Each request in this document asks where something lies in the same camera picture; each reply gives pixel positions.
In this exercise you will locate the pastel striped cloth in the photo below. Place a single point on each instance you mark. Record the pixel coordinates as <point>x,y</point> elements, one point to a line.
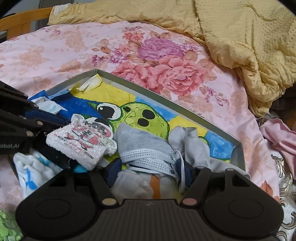
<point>136,185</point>

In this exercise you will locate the white gauze cloth blue print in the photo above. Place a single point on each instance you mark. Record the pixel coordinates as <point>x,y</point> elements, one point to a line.
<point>34,171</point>

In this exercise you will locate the yellow dotted blanket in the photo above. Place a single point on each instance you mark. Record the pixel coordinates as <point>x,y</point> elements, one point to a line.
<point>231,34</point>

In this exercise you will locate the grey box with cartoon drawing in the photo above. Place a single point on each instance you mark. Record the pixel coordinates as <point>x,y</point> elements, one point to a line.
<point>129,92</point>

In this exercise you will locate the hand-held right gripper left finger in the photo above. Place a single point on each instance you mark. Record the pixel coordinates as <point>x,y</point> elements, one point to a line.
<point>112,172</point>

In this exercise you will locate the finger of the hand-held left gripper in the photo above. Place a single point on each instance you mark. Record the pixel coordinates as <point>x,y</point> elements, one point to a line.
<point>23,125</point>
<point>34,113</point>

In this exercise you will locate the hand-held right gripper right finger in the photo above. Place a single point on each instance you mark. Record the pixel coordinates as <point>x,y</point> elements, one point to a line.
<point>190,175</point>

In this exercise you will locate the white maroon brocade cloth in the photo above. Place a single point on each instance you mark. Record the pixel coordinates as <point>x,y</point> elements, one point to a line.
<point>286,185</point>

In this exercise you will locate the glass jar of green pieces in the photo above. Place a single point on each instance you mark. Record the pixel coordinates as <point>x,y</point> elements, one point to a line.
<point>9,227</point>

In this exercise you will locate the grey face mask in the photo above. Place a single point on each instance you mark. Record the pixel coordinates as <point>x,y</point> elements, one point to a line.
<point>143,148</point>

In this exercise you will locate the pink garment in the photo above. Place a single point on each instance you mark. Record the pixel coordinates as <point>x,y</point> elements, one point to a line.
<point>279,136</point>

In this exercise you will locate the pink floral bedsheet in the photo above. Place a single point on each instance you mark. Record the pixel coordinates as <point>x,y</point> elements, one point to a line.
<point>69,46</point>

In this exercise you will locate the white sponge patch red print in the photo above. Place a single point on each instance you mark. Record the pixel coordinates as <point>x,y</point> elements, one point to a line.
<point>81,139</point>

